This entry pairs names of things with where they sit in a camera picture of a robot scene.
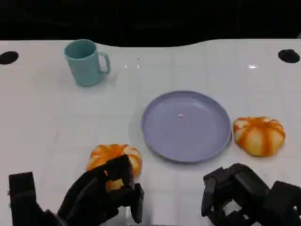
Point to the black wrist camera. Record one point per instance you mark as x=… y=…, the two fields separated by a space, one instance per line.
x=22 y=193
x=284 y=202

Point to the lilac plate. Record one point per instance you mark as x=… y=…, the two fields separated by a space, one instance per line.
x=185 y=131

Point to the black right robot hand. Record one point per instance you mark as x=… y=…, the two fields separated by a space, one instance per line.
x=237 y=188

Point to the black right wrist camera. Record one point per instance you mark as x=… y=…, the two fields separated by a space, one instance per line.
x=284 y=202

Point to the pale green mug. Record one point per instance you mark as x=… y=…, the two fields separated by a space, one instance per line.
x=84 y=70

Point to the orange and white bread roll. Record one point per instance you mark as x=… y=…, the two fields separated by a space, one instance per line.
x=105 y=153
x=258 y=136

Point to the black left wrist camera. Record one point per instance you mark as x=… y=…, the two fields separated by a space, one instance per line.
x=22 y=193

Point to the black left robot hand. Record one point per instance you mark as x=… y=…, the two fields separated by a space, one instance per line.
x=89 y=195

